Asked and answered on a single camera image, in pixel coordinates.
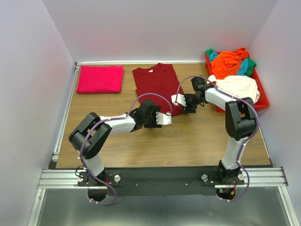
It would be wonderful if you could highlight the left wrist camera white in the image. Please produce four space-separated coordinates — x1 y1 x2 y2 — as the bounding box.
156 112 172 125

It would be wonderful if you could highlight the orange t shirt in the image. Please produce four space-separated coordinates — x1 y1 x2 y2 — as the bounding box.
210 47 250 80

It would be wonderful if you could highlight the red plastic bin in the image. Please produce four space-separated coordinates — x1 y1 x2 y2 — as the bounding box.
204 53 269 111

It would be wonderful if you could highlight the folded pink t shirt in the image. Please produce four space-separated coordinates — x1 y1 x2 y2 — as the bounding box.
76 65 124 94

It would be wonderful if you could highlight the aluminium rail frame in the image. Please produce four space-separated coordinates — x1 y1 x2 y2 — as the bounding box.
28 64 298 226

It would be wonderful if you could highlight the white t shirt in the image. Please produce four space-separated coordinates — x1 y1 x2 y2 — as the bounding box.
208 75 260 104

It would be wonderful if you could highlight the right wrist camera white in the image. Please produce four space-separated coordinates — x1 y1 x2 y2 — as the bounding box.
171 94 186 106

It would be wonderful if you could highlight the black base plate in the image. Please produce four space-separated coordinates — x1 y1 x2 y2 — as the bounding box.
78 167 248 200

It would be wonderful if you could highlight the dark red t shirt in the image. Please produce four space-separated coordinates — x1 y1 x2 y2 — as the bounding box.
133 63 182 116

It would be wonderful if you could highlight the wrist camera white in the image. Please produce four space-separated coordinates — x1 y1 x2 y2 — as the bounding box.
171 94 186 106
156 112 172 125

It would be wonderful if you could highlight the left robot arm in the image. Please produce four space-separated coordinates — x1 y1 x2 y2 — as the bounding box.
69 99 171 186

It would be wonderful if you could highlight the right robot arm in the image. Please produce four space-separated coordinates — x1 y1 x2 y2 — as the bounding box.
173 76 259 185

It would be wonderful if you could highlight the green t shirt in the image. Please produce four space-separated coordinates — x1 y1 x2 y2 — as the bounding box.
205 48 256 71

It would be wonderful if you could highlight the teal t shirt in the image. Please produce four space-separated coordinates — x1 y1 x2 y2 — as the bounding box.
209 52 250 76

